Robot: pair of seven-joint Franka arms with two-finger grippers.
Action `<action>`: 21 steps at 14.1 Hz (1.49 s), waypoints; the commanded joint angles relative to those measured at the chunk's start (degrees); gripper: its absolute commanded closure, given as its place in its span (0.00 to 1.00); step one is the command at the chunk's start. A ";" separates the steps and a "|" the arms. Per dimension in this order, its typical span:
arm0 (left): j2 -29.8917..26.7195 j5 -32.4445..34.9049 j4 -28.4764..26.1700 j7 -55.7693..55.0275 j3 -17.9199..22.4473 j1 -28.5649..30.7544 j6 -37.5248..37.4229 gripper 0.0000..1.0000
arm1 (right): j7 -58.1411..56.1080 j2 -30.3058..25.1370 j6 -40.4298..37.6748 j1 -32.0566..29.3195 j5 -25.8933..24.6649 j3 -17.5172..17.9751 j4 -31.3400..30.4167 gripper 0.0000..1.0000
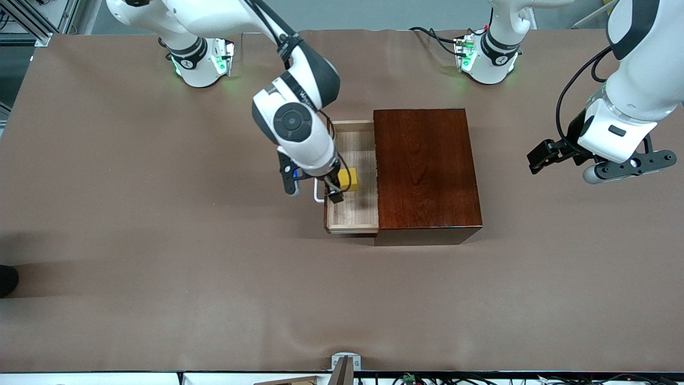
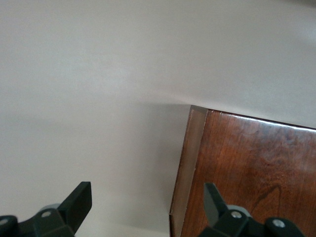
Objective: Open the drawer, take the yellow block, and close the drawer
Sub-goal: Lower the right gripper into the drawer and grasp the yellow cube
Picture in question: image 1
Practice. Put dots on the yellow block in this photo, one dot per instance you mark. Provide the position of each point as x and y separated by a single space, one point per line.
350 179

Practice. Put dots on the small metal bracket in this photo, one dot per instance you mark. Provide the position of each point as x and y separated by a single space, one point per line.
346 357

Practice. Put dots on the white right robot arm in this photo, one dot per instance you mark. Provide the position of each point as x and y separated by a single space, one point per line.
299 139

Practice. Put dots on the brown board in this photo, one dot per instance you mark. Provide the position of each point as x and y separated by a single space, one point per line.
291 381

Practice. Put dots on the aluminium frame profile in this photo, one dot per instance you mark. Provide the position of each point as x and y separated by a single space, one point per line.
72 16
26 24

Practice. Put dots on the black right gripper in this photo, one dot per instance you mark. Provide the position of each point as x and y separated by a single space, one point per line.
335 195

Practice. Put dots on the dark wooden cabinet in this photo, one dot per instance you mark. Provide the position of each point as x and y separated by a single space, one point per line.
427 176

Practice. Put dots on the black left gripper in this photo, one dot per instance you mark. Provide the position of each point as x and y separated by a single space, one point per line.
572 132

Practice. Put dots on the grey stand post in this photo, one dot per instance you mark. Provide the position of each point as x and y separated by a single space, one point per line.
342 374

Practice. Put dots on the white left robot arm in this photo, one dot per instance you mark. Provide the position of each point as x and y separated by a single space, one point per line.
641 75

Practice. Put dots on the green connector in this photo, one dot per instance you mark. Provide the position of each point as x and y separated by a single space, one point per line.
410 378

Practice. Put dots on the black round object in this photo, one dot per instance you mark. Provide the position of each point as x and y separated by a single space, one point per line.
6 280

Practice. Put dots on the brown table cloth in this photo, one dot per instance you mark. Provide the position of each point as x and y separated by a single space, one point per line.
160 267

